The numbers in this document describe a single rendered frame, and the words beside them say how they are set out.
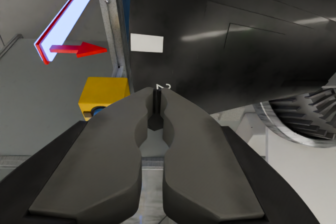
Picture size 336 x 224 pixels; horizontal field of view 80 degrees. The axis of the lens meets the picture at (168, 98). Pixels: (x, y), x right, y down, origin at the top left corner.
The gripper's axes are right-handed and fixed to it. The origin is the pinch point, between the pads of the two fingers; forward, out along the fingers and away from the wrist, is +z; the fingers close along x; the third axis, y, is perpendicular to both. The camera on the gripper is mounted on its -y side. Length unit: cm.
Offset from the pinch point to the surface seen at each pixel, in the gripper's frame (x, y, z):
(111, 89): -11.1, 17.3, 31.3
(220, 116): 25, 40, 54
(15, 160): -59, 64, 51
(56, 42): -11.5, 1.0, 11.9
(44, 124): -55, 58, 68
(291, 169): 29.0, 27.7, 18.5
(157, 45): -0.3, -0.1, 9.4
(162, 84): 0.4, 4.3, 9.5
